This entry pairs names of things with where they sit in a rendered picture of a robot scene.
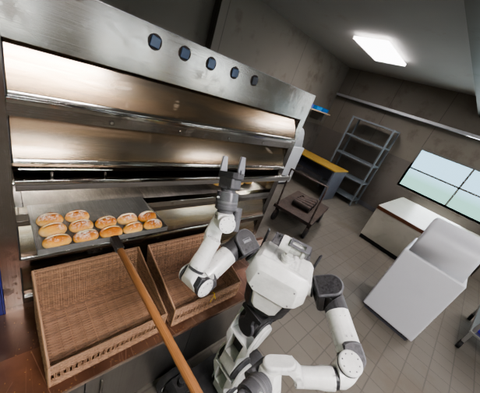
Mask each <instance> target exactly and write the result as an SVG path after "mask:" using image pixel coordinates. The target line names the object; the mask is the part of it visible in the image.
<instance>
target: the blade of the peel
mask: <svg viewBox="0 0 480 393"><path fill-rule="evenodd" d="M26 208H27V211H28V215H29V219H30V225H31V228H32V233H33V236H34V242H35V246H36V250H37V255H38V256H40V255H45V254H49V253H56V252H60V251H64V250H72V249H76V248H80V247H84V246H92V245H96V244H100V243H107V242H110V238H111V237H106V238H101V237H100V235H99V237H98V238H97V239H94V240H89V241H85V242H80V243H75V242H74V241H73V236H74V235H75V233H74V232H70V231H69V225H70V224H71V222H67V221H66V220H65V216H66V214H67V213H69V212H70V211H74V210H84V211H86V212H87V213H88V214H89V218H88V219H89V220H91V221H92V222H93V224H94V226H93V228H92V229H94V230H96V231H97V232H98V233H99V232H100V230H101V229H100V228H96V227H95V222H96V220H97V219H98V218H101V217H103V216H107V215H110V216H113V217H115V219H116V221H117V219H118V217H119V216H120V215H122V214H125V213H134V214H135V215H136V216H137V218H138V217H139V215H140V214H141V213H142V212H144V211H153V212H154V213H155V211H154V210H153V209H152V208H151V207H150V206H149V205H148V203H147V202H146V201H145V200H144V199H143V198H142V197H141V196H135V197H125V198H114V199H105V200H87V201H76V202H67V203H57V204H38V205H29V206H26ZM50 212H53V213H58V214H60V215H61V216H62V217H63V218H64V220H63V222H62V223H63V224H64V225H65V226H66V227H67V230H66V232H65V234H68V235H70V237H71V238H72V241H71V243H70V244H68V245H63V246H56V247H51V248H47V249H45V248H44V247H43V246H42V242H43V241H44V239H45V238H44V237H42V236H40V235H39V234H38V231H39V229H40V228H41V227H40V226H38V225H37V224H36V220H37V218H38V217H39V216H40V215H42V214H45V213H50ZM155 214H156V213H155ZM156 218H157V219H159V220H161V222H162V226H161V227H160V228H153V229H148V230H146V229H145V228H144V227H143V230H142V231H139V232H132V233H127V234H125V233H124V232H123V228H124V227H125V225H120V224H119V223H118V222H117V223H116V225H117V226H119V227H121V228H122V234H121V235H118V237H119V238H120V239H127V238H132V237H136V236H140V235H147V234H151V233H155V232H163V231H167V229H168V226H167V225H166V224H165V223H164V222H163V221H162V219H161V218H160V217H159V216H158V215H157V214H156ZM137 221H138V222H140V223H141V224H142V225H143V224H144V222H141V221H139V219H137Z"/></svg>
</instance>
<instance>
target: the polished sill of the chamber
mask: <svg viewBox="0 0 480 393"><path fill-rule="evenodd" d="M235 192H236V193H239V197H238V198H239V199H241V198H248V197H263V196H268V195H269V191H267V190H266V189H257V190H246V191H235ZM216 195H217V193H204V194H193V195H182V196H162V197H151V198H143V199H144V200H145V201H146V202H147V203H148V205H149V206H150V207H165V206H173V205H180V204H195V203H202V202H210V201H216ZM15 215H16V221H29V220H30V219H29V215H28V211H27V208H26V207H15Z"/></svg>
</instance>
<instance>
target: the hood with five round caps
mask: <svg viewBox="0 0 480 393"><path fill-rule="evenodd" d="M0 36H1V37H6V38H9V39H12V40H15V41H20V42H23V43H26V44H31V45H34V46H38V47H40V48H45V49H48V50H52V51H56V52H59V53H62V54H65V55H71V56H73V57H77V58H81V59H85V60H87V61H91V62H96V63H99V64H101V65H105V66H110V67H113V68H116V69H120V70H124V71H127V72H130V73H135V74H138V75H141V76H146V77H149V78H152V79H155V80H160V81H163V82H166V83H171V84H174V85H177V86H180V87H185V88H189V89H191V90H197V91H199V92H203V93H205V94H211V95H213V96H217V97H222V98H225V99H228V100H231V101H236V102H239V103H242V104H247V105H250V106H253V107H256V108H261V109H264V110H267V111H270V112H275V113H278V114H282V115H286V116H289V117H292V118H296V119H301V118H302V115H303V113H304V110H305V107H306V105H307V104H308V101H309V99H310V96H311V94H310V93H308V92H306V91H303V90H301V89H298V88H297V87H294V86H292V85H290V84H288V83H285V82H283V81H281V80H278V79H276V78H273V77H272V76H269V75H267V74H265V73H262V72H260V71H258V70H256V69H253V68H251V67H248V66H247V65H244V64H241V63H240V62H236V61H235V60H233V59H231V58H228V57H226V56H223V55H221V54H219V53H216V52H215V51H212V50H210V49H208V48H205V47H203V46H201V45H199V44H196V43H194V42H191V41H189V40H187V39H185V38H183V37H179V36H178V35H176V34H173V33H171V32H169V31H166V30H164V29H162V28H160V27H157V26H154V25H153V24H151V23H148V22H146V21H144V20H141V19H139V18H137V17H135V16H132V15H129V14H128V13H126V12H123V11H121V10H119V9H116V8H114V7H112V6H109V5H107V4H104V3H103V2H100V1H98V0H0Z"/></svg>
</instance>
